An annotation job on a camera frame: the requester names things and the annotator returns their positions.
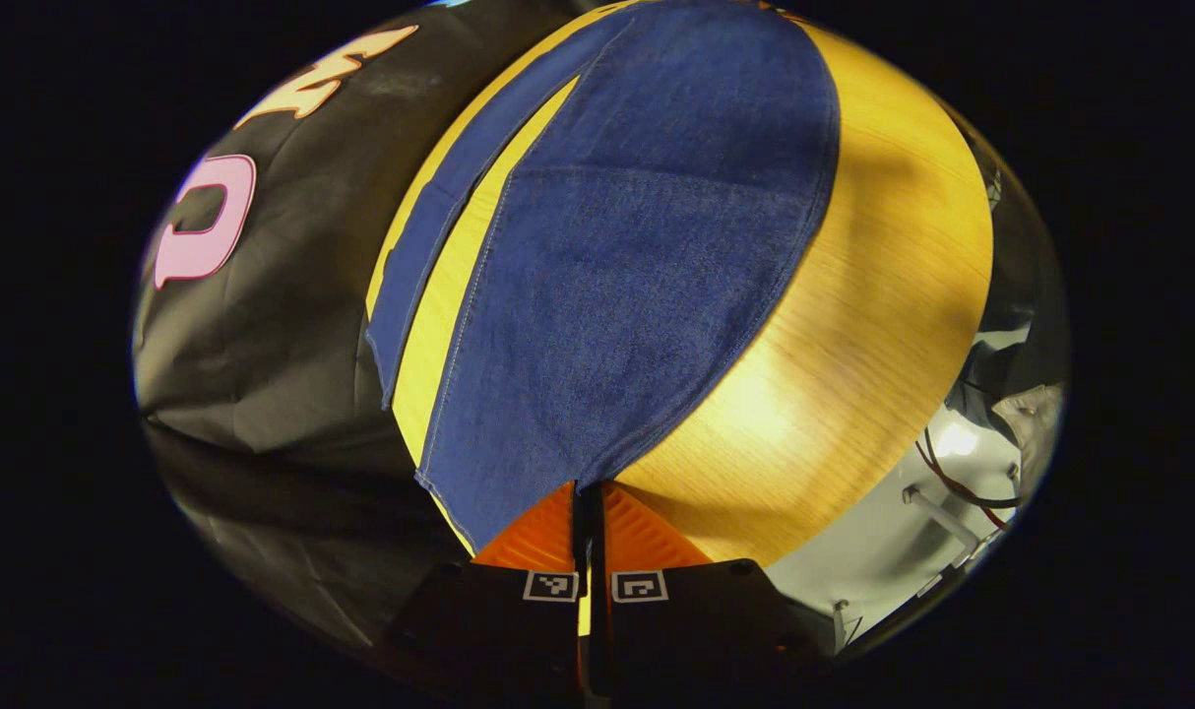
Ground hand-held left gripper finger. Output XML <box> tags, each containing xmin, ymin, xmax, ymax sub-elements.
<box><xmin>391</xmin><ymin>481</ymin><xmax>591</xmax><ymax>692</ymax></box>
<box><xmin>590</xmin><ymin>481</ymin><xmax>837</xmax><ymax>696</ymax></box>

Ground blue denim jeans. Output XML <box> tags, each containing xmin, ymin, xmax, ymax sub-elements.
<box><xmin>364</xmin><ymin>0</ymin><xmax>843</xmax><ymax>557</ymax></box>

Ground red cable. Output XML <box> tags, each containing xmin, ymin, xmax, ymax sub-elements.
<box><xmin>914</xmin><ymin>441</ymin><xmax>1014</xmax><ymax>533</ymax></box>

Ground black cable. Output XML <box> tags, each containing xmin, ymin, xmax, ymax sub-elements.
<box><xmin>920</xmin><ymin>425</ymin><xmax>1030</xmax><ymax>511</ymax></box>

